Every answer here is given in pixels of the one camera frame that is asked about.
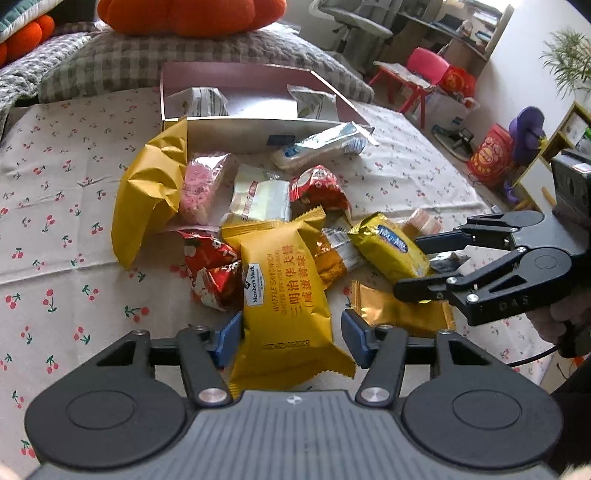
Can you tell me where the small peach snack packet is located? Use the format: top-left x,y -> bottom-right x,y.
403,208 -> 442,239

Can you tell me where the purple hat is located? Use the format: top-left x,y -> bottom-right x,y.
503,106 -> 549,205

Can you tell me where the red printed bag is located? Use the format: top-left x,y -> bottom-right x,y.
438,65 -> 477,100
468,124 -> 519,188

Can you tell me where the red snack packet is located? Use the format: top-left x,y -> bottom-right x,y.
194,261 -> 243,311
289,165 -> 352,219
178,228 -> 241,280

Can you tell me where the small orange striped snack packet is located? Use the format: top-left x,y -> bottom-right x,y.
315,226 -> 365,291

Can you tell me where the small orange pumpkin cushion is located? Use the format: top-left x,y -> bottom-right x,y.
0,14 -> 56,65

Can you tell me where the black cable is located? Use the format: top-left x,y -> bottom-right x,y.
507,339 -> 570,368

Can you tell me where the green white cushion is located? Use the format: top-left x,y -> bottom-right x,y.
0,0 -> 47,43

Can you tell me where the grey office chair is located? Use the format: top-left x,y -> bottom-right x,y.
308,0 -> 394,58

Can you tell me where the grey checked blanket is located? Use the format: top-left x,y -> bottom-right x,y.
0,32 -> 100,137

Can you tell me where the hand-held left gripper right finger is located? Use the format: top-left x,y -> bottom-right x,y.
342,308 -> 497,408

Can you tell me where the pink snack packet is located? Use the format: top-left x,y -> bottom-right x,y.
179,152 -> 237,227

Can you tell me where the yellow snack packet white label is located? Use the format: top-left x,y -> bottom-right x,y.
222,206 -> 357,400

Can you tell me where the green potted plant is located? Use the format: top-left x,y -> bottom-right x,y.
539,28 -> 591,100

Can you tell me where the pink child chair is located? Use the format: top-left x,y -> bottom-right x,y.
368,46 -> 451,128

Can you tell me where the large orange pumpkin cushion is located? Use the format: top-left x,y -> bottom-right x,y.
97,0 -> 287,38

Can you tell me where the grey checked cushion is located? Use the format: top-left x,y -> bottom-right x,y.
37,25 -> 376,105

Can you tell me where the pink cardboard box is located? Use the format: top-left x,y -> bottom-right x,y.
159,61 -> 376,156

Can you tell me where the small silver black packet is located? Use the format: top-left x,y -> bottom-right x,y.
429,251 -> 470,278

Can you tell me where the black device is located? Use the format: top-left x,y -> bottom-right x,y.
433,127 -> 476,162

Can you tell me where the long white blue snack packet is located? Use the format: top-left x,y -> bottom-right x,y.
271,121 -> 380,172

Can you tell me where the wooden shelf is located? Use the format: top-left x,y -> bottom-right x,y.
516,100 -> 591,213

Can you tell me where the yellow snack packet blue label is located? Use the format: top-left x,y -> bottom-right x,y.
347,211 -> 433,285

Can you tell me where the large plain yellow snack bag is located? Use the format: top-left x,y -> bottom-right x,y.
112,117 -> 189,271

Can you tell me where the white green snack packet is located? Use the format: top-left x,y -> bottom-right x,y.
166,87 -> 230,119
287,84 -> 338,121

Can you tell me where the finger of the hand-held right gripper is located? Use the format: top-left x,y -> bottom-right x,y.
393,247 -> 533,327
416,210 -> 546,256

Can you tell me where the flat gold snack packet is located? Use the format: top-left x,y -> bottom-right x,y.
349,281 -> 457,337

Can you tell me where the wooden desk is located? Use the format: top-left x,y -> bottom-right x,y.
392,0 -> 515,63

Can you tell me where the person's right hand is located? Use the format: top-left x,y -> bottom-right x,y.
529,277 -> 591,359

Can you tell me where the newspaper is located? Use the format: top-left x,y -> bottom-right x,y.
373,61 -> 435,89

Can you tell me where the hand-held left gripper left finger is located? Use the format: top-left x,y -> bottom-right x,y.
95,311 -> 243,407

